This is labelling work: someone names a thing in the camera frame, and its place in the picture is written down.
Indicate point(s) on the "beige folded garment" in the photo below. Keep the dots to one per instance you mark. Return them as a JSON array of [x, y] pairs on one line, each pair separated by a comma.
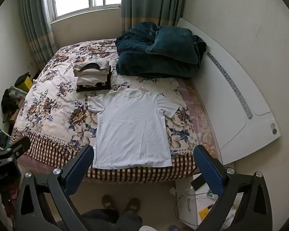
[[86, 69]]

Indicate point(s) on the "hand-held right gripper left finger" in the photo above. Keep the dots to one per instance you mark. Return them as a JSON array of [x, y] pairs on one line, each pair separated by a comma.
[[78, 166]]

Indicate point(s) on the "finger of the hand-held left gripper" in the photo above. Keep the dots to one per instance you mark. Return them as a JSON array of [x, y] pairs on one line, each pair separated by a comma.
[[16, 149]]

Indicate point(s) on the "small yellow packet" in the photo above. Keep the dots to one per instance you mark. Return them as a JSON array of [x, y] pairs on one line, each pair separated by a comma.
[[204, 213]]

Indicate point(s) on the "dark clothes pile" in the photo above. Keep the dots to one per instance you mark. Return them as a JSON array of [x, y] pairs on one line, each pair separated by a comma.
[[9, 105]]

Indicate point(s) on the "dark teal plush blanket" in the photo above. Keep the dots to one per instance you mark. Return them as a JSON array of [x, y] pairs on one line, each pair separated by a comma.
[[144, 65]]

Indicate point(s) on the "black phone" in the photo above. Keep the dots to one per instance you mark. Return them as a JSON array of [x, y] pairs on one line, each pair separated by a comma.
[[198, 183]]

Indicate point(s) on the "white bedside table with items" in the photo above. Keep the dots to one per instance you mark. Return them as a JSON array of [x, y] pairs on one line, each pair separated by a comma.
[[185, 190]]

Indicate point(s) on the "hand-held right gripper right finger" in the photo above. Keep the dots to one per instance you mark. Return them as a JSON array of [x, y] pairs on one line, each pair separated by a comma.
[[208, 168]]

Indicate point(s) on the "white bed headboard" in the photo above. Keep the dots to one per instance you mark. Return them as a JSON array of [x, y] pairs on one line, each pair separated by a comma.
[[231, 77]]

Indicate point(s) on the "cream folded garment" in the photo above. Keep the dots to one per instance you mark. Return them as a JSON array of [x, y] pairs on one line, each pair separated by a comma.
[[91, 80]]

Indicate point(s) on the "grey-green curtain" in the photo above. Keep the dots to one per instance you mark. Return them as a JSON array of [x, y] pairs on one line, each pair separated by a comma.
[[147, 2], [36, 28]]

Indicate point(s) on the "person's left brown slipper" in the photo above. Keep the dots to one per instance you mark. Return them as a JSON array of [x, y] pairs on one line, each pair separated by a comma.
[[107, 202]]

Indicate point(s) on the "person's legs in dark trousers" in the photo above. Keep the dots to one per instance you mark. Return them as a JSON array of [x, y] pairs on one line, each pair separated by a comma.
[[103, 219]]

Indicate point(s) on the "pink patterned mattress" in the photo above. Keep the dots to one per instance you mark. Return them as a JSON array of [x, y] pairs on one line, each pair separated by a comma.
[[202, 115]]

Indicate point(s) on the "person's brown slipper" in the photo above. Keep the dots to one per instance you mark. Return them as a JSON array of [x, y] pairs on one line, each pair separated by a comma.
[[132, 205], [107, 202]]

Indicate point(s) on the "white t-shirt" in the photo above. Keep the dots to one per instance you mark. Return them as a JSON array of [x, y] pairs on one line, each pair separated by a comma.
[[132, 130]]

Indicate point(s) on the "yellow box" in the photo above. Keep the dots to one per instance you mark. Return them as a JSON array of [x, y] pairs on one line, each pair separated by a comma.
[[26, 84]]

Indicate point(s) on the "floral bed blanket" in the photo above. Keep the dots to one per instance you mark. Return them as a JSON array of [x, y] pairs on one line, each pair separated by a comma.
[[55, 101]]

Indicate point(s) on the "dark teal pillow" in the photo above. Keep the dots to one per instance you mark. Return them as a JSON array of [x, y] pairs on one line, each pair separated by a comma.
[[173, 45]]

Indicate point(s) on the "person's right brown slipper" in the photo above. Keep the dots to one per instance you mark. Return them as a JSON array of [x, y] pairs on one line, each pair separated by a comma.
[[132, 205]]

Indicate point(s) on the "black folded garment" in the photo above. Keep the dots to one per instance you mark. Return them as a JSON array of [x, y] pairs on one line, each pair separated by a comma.
[[91, 89]]

